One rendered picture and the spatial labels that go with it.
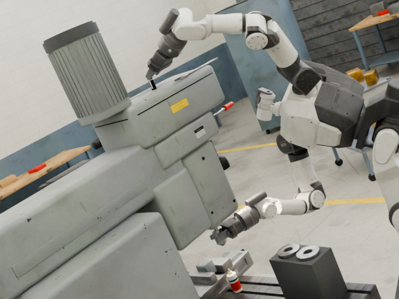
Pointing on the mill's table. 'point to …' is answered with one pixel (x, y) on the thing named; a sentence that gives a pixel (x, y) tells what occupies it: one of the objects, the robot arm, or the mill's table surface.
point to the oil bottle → (234, 282)
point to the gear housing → (186, 140)
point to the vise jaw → (221, 264)
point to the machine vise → (238, 263)
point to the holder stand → (308, 272)
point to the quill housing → (211, 183)
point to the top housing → (161, 110)
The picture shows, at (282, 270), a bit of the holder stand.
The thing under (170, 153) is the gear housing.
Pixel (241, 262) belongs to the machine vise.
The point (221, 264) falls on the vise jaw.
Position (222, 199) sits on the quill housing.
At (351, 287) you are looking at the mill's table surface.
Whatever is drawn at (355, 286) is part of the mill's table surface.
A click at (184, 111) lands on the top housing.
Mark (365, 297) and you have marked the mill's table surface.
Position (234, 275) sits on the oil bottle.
